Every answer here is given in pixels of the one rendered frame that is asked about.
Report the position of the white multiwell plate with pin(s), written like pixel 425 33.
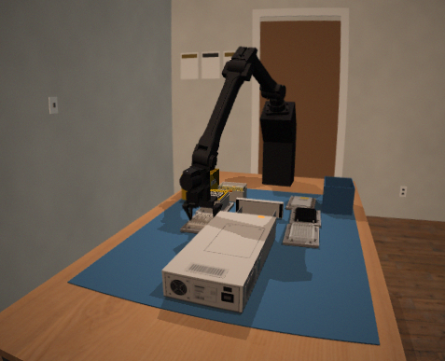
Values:
pixel 302 232

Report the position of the dark blue open bin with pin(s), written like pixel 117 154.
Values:
pixel 338 198

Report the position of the white rectangular plate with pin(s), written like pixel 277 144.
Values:
pixel 301 202

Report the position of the blue bench mat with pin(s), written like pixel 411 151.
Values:
pixel 312 292

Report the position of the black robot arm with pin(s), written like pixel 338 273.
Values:
pixel 242 65

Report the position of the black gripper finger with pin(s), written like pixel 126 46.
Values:
pixel 188 211
pixel 216 211

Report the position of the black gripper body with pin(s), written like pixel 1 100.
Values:
pixel 210 203

